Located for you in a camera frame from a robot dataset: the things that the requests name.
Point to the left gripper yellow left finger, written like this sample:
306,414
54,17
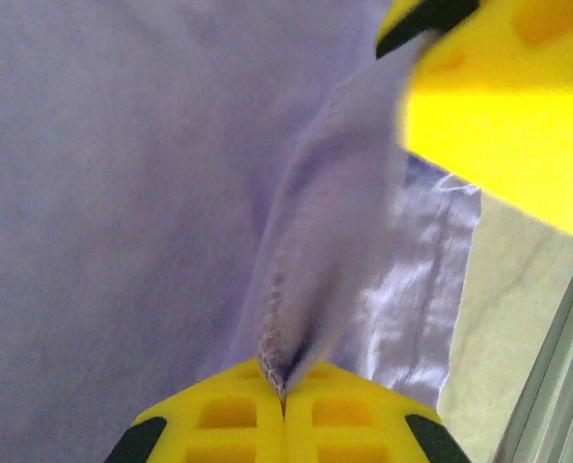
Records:
228,424

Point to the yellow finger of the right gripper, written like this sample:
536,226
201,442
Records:
508,120
412,19

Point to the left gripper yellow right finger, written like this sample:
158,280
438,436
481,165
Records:
344,424

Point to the purple t-shirt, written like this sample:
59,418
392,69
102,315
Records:
146,193

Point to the long aluminium base rail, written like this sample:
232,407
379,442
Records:
556,366

